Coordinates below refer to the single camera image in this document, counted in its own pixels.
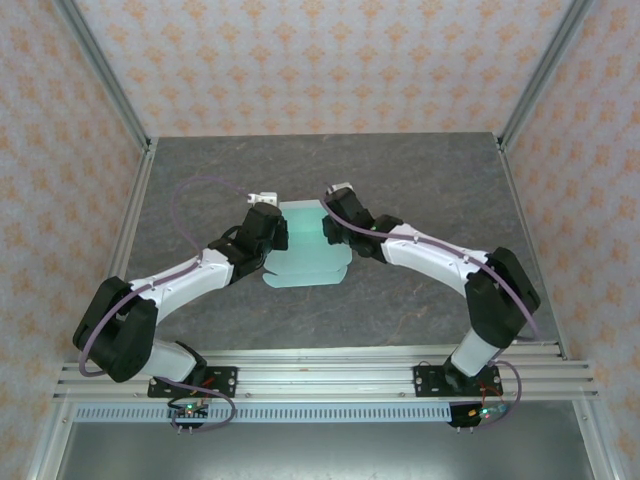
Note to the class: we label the grey metal panel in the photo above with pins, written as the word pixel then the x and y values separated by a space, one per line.
pixel 325 455

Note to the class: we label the aluminium side rail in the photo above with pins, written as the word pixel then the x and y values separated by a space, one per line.
pixel 136 200
pixel 517 200

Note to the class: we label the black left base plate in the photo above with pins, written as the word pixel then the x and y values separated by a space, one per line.
pixel 225 382

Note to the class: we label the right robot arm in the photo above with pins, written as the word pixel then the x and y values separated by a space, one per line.
pixel 430 255

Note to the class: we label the right controller board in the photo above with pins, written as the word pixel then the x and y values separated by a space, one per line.
pixel 480 414

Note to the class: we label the light teal cloth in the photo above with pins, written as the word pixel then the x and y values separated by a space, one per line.
pixel 305 260

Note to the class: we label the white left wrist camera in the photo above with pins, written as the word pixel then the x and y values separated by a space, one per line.
pixel 264 198

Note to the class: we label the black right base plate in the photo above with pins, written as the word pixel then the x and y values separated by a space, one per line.
pixel 425 382

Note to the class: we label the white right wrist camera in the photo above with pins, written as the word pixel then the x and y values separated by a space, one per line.
pixel 339 187

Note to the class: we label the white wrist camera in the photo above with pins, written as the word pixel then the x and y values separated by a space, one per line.
pixel 339 187
pixel 264 198

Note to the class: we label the aluminium table edge rail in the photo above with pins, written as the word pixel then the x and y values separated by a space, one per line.
pixel 325 352

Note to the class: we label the left controller board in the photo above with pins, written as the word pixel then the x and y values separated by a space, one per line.
pixel 189 412

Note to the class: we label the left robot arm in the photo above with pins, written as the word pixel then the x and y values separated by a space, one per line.
pixel 170 360

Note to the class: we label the controller board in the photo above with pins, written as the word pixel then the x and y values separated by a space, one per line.
pixel 189 412
pixel 480 414

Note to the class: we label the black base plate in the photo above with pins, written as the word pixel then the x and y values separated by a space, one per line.
pixel 225 382
pixel 425 382

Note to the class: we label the wide aluminium mounting beam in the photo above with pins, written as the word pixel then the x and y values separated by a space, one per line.
pixel 325 380

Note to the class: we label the aluminium frame post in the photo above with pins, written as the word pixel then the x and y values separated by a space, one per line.
pixel 109 75
pixel 542 75

